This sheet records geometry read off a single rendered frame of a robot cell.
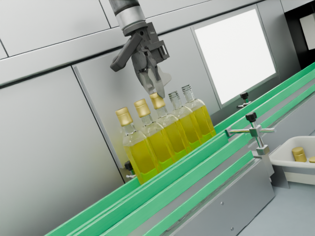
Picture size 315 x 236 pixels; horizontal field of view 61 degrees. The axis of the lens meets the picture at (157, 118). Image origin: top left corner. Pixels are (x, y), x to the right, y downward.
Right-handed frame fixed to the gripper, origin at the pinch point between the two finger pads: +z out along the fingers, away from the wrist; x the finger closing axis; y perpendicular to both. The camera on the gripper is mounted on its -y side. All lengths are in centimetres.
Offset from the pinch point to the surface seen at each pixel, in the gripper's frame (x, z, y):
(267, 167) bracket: -15.8, 31.0, 15.7
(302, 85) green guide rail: -5, 22, 64
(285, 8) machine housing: 12, -10, 101
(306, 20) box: 10, 0, 113
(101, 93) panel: 12.0, -6.5, -10.0
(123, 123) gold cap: -0.8, 2.7, -13.1
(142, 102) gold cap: -1.9, -0.3, -6.1
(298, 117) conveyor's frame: -7, 31, 52
